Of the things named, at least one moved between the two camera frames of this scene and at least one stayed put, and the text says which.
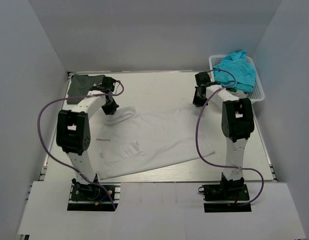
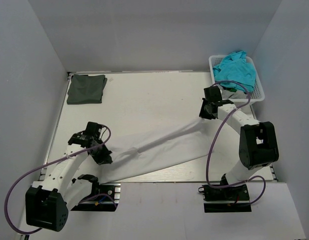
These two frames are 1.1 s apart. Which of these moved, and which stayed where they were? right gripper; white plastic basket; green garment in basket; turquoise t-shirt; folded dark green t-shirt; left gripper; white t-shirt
Moved: white t-shirt; right gripper; left gripper
Stayed: turquoise t-shirt; green garment in basket; white plastic basket; folded dark green t-shirt
